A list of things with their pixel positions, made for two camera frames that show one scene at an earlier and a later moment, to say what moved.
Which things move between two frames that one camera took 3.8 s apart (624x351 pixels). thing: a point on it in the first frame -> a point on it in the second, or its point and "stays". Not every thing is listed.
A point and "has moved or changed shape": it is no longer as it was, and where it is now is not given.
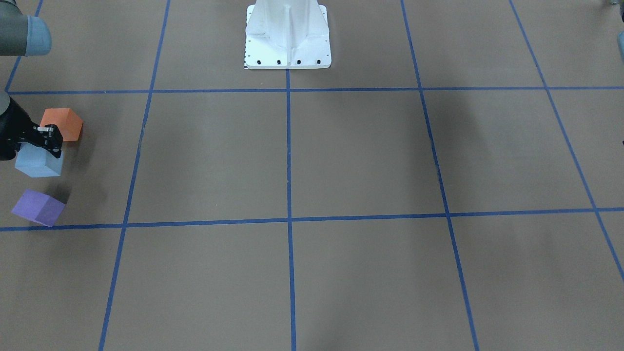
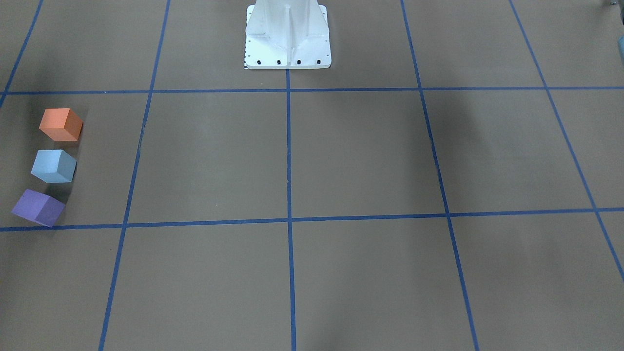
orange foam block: [68, 124] stays
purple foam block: [39, 206] stays
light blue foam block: [37, 162] has moved or changed shape
